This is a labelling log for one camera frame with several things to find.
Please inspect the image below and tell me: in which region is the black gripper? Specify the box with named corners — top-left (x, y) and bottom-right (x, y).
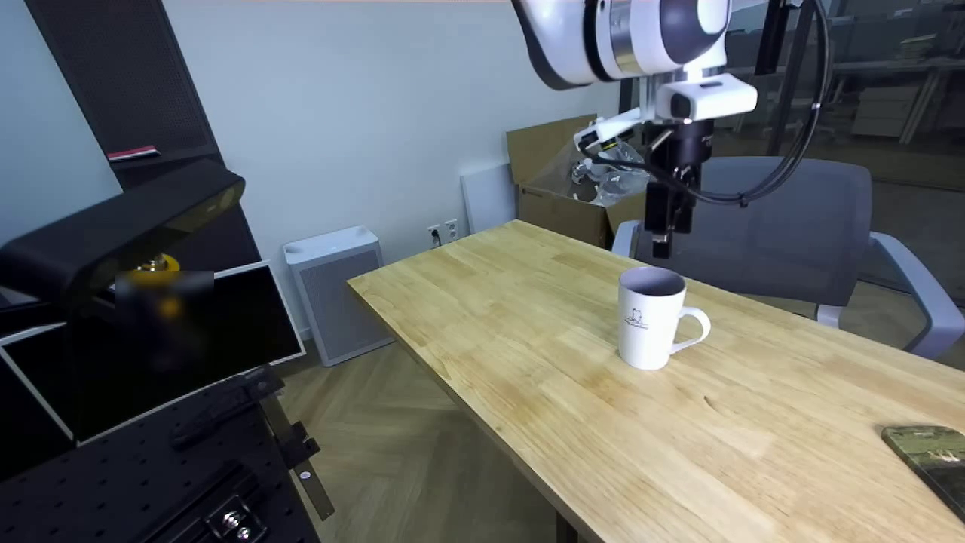
top-left (642, 117), bottom-right (718, 261)

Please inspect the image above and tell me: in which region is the white ceramic mug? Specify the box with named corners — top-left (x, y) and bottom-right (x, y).
top-left (614, 265), bottom-right (714, 373)

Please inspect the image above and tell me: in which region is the cardboard box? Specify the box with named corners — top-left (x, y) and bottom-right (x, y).
top-left (503, 112), bottom-right (651, 250)

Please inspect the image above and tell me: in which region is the grey office chair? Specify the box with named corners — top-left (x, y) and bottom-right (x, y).
top-left (610, 154), bottom-right (965, 361)

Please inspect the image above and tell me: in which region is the white board panel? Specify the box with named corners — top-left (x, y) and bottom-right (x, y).
top-left (458, 156), bottom-right (522, 238)

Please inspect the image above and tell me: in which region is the white air purifier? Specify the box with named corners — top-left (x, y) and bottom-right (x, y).
top-left (280, 222), bottom-right (396, 368)

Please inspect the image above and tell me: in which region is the green foil packet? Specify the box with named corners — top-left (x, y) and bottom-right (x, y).
top-left (879, 419), bottom-right (965, 524)

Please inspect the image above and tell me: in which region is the black framed panel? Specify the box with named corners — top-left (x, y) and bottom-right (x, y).
top-left (0, 261), bottom-right (308, 447)

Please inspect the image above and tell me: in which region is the black perforated breadboard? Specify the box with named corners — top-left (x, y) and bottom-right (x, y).
top-left (0, 368), bottom-right (339, 543)

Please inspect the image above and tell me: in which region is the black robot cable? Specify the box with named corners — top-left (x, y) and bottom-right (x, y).
top-left (575, 0), bottom-right (839, 212)

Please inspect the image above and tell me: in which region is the wall power outlet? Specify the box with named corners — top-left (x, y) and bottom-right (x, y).
top-left (427, 216), bottom-right (465, 248)

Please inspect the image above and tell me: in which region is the yellow black clamp mount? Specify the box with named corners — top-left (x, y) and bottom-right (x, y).
top-left (125, 250), bottom-right (199, 355)

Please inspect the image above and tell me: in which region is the black stereo camera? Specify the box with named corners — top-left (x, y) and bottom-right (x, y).
top-left (0, 156), bottom-right (249, 307)

